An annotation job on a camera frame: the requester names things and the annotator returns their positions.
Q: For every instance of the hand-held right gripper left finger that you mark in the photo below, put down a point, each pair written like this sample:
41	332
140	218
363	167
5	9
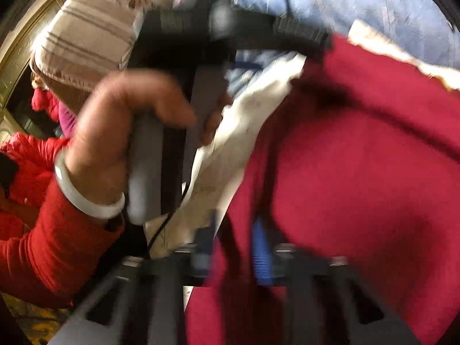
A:
203	244

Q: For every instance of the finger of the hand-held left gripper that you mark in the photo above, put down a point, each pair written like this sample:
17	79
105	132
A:
300	33

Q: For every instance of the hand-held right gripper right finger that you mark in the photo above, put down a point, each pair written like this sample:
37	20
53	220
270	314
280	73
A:
260	251

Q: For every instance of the dark red sweater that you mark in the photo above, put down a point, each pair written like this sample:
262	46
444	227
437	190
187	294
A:
359	187

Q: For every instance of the person's left forearm red sleeve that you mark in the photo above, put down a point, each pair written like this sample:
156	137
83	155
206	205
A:
54	251

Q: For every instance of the person's left hand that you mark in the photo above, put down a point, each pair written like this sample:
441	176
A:
104	133

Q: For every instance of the blue plaid blanket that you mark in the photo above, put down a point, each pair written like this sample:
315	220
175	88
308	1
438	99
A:
359	0

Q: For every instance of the white leaf-print pillow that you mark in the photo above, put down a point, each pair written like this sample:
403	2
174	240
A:
222	172

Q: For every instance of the beige striped pillow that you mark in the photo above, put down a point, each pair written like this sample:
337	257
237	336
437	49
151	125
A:
90	32

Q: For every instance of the pink cloth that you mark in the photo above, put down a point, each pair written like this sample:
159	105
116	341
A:
54	109

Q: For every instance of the person's red puffer jacket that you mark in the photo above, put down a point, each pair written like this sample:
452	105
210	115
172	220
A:
28	172

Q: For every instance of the gold wooden frame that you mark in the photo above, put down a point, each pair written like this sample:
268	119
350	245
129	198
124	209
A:
21	50

